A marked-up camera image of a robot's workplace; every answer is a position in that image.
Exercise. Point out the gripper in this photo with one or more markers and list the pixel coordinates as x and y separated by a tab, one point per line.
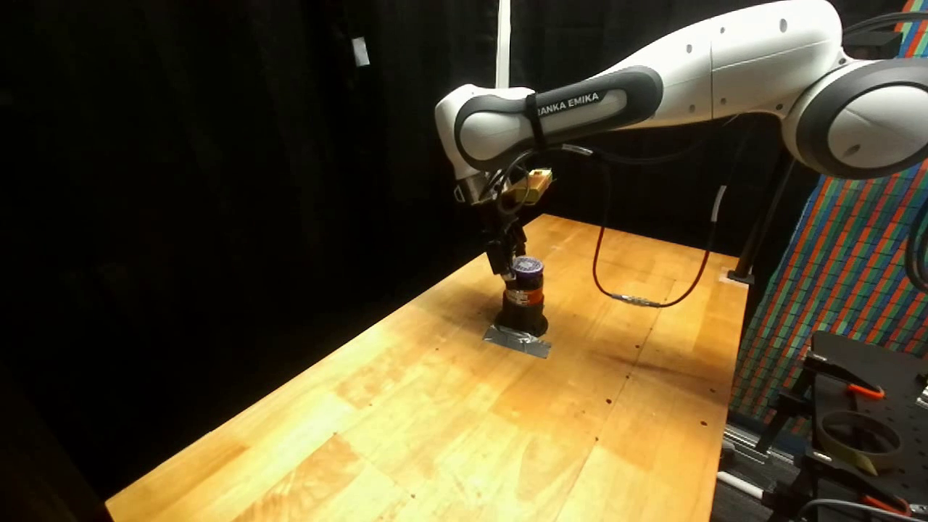
504	233

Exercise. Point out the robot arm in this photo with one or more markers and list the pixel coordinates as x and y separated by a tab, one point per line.
754	58

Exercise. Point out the brown bottle with purple cap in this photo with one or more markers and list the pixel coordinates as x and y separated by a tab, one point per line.
526	281

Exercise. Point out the black rubber bung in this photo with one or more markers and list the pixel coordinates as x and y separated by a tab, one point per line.
522	319

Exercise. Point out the patch of grey tape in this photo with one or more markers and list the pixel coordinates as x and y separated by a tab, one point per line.
516	342

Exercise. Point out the white pole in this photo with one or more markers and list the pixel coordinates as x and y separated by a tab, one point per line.
502	43

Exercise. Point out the white tag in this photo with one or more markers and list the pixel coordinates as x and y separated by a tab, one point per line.
360	51

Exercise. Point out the black curtain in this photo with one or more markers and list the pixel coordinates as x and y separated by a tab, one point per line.
217	181

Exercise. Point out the multicoloured patterned panel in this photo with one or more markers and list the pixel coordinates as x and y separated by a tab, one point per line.
841	275

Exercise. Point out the roll of tape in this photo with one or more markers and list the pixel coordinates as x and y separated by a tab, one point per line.
860	441

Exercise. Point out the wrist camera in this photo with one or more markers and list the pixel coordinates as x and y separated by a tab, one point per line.
535	184

